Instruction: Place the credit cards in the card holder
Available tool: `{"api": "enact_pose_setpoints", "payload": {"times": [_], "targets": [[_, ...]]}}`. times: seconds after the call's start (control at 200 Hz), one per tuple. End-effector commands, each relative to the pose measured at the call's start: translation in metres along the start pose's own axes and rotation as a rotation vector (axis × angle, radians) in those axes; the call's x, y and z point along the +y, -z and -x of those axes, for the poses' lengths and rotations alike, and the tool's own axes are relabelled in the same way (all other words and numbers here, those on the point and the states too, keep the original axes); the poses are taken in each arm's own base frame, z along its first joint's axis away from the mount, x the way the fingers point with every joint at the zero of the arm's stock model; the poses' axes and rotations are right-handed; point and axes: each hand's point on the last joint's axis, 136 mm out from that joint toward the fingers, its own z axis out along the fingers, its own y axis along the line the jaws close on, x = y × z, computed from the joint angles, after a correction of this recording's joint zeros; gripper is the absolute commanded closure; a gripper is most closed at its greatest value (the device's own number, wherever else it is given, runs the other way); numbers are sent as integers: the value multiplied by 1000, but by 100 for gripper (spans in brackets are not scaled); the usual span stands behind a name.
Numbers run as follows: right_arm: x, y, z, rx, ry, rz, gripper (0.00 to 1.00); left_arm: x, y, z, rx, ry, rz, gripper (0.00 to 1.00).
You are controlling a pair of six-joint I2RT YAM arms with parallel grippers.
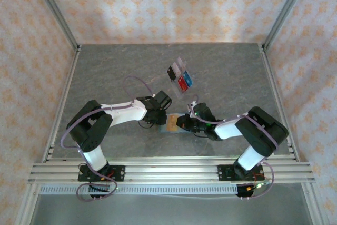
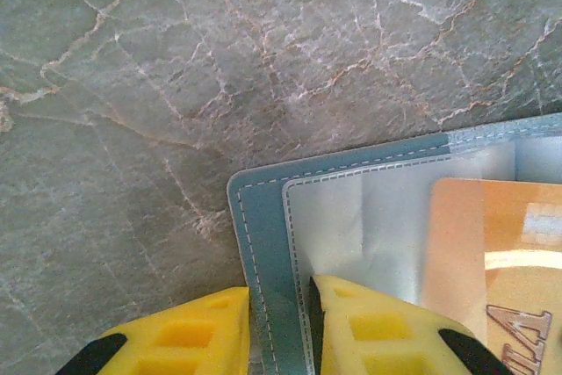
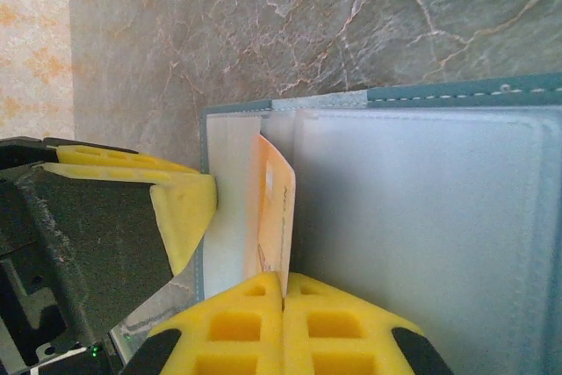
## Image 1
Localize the yellow credit card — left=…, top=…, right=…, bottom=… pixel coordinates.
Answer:
left=166, top=113, right=182, bottom=133

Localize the blue leather card holder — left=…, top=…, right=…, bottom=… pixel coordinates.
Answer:
left=157, top=113, right=192, bottom=135

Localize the red credit card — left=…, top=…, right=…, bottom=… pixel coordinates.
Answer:
left=177, top=76, right=189, bottom=93

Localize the blue credit card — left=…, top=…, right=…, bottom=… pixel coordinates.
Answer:
left=182, top=71, right=194, bottom=87

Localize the clear acrylic card stand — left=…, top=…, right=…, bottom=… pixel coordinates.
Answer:
left=166, top=56, right=195, bottom=100

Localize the aluminium base beam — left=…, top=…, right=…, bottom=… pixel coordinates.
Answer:
left=27, top=156, right=316, bottom=184

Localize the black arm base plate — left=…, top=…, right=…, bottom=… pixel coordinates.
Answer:
left=77, top=165, right=126, bottom=183
left=216, top=164, right=264, bottom=183

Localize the slotted grey cable duct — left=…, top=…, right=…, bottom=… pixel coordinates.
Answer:
left=38, top=184, right=239, bottom=196

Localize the aluminium table side rail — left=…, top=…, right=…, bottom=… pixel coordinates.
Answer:
left=42, top=45, right=81, bottom=163
left=259, top=44, right=301, bottom=162

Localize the red orange wire bundle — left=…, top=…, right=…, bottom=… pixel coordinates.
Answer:
left=246, top=172, right=273, bottom=192
left=98, top=171, right=116, bottom=185

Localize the aluminium frame post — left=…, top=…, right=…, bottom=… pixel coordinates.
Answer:
left=262, top=0, right=314, bottom=49
left=28, top=0, right=81, bottom=52

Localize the aluminium frame leg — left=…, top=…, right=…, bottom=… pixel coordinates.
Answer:
left=301, top=182, right=330, bottom=225
left=15, top=182, right=40, bottom=225

